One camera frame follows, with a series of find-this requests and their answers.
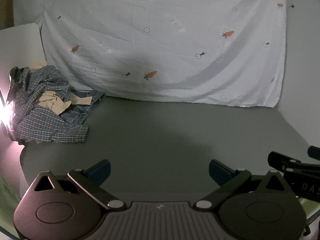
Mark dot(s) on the pale yellow cloth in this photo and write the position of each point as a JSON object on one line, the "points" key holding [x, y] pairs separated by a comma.
{"points": [[37, 66]]}

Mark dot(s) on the white board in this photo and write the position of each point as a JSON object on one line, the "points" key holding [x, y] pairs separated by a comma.
{"points": [[17, 47]]}

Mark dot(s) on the white carrot print sheet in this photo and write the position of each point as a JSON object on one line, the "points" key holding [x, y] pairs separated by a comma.
{"points": [[162, 17]]}

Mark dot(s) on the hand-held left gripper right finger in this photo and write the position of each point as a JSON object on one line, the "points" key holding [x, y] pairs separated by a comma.
{"points": [[218, 172]]}

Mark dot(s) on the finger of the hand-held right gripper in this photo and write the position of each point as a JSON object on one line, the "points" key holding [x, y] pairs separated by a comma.
{"points": [[280, 160], [315, 152]]}

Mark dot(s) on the blue denim jeans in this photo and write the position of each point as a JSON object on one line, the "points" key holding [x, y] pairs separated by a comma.
{"points": [[77, 115]]}

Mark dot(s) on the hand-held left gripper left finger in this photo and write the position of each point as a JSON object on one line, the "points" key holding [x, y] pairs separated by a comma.
{"points": [[101, 172]]}

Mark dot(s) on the beige cloth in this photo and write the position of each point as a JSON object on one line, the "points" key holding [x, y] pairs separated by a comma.
{"points": [[50, 102]]}

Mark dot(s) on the blue checked shirt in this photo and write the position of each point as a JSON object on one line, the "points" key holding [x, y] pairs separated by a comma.
{"points": [[37, 126]]}

